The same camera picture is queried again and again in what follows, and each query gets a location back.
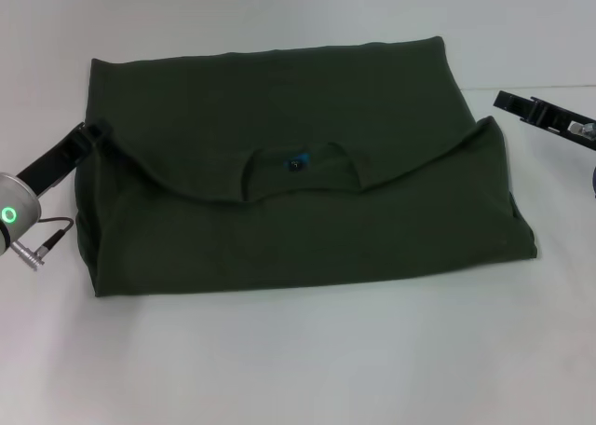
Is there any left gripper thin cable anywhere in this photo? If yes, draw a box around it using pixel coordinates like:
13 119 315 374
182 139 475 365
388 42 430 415
11 216 76 273

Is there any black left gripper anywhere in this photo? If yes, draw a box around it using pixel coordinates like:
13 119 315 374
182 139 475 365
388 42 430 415
17 122 114 199

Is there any right gripper cable with connector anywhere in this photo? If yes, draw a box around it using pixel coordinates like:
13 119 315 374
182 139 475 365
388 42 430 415
568 120 596 141

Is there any dark green FREE T-shirt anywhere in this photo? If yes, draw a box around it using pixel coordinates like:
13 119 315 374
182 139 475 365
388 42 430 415
74 34 540 300

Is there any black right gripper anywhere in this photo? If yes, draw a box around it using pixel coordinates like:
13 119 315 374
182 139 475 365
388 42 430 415
493 89 596 152

